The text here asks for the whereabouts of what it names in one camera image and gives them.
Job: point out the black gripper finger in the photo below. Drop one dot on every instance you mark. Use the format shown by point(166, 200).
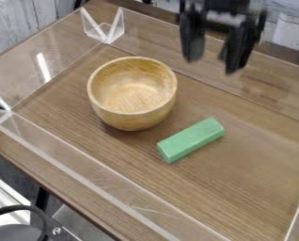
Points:
point(192, 34)
point(238, 46)

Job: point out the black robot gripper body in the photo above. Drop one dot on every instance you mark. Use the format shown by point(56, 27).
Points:
point(220, 15)

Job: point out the green rectangular block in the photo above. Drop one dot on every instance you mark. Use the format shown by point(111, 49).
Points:
point(190, 139)

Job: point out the brown wooden bowl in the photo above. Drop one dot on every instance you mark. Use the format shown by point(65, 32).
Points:
point(132, 92)

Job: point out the white cylindrical container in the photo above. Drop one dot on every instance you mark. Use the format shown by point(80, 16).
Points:
point(286, 34)

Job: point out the black table leg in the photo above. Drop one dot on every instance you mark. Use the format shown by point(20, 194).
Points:
point(41, 199)

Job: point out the clear acrylic enclosure wall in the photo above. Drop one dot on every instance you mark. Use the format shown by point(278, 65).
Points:
point(232, 191)

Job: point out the grey metal bracket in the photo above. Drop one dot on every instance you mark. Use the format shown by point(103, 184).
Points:
point(51, 230)

